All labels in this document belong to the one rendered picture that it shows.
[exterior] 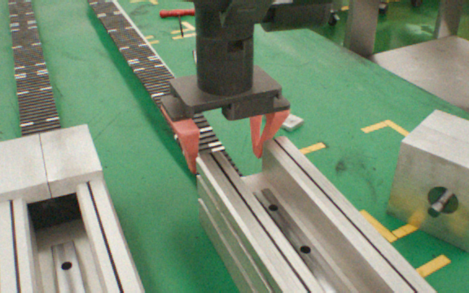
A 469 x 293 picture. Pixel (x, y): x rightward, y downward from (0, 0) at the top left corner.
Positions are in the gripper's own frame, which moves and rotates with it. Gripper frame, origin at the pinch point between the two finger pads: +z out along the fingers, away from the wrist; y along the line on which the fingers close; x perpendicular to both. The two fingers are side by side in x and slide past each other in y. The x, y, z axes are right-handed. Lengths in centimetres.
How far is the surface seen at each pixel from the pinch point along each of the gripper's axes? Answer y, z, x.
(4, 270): -23.2, -4.0, -13.0
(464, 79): 155, 60, 96
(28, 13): -18, 1, 69
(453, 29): 192, 57, 142
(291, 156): 3.6, -4.1, -8.0
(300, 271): -2.9, -4.2, -21.5
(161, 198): -7.5, 4.4, 1.0
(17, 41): -21, 1, 52
